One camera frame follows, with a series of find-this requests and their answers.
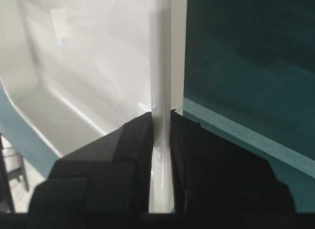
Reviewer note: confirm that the black metal table frame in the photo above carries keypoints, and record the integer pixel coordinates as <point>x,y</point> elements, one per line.
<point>12,167</point>

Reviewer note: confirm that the white plastic case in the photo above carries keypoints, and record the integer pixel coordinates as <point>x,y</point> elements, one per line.
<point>72,71</point>

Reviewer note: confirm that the teal table mat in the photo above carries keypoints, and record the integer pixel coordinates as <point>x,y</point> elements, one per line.
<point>250,78</point>

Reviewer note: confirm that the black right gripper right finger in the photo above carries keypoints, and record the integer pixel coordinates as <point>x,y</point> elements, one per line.
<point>223,186</point>

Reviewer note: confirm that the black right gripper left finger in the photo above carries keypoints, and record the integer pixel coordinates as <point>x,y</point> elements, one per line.
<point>103,185</point>

